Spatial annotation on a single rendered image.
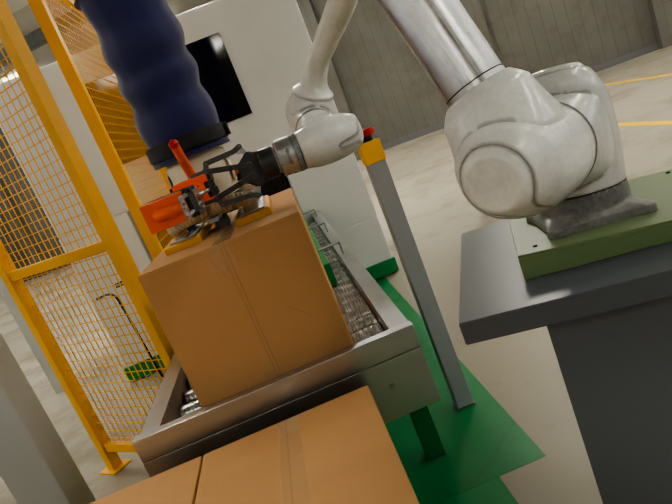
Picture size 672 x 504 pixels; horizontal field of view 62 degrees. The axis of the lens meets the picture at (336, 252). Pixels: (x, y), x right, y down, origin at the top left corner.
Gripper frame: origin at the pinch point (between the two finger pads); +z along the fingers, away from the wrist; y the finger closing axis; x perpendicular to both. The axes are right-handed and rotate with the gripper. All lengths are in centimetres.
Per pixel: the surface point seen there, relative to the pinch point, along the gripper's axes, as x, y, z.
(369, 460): -45, 53, -16
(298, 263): -5.3, 23.8, -16.1
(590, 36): 903, 34, -663
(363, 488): -52, 53, -13
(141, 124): 19.9, -19.9, 8.6
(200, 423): -12, 49, 18
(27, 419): 60, 55, 93
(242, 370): -4.8, 43.4, 6.0
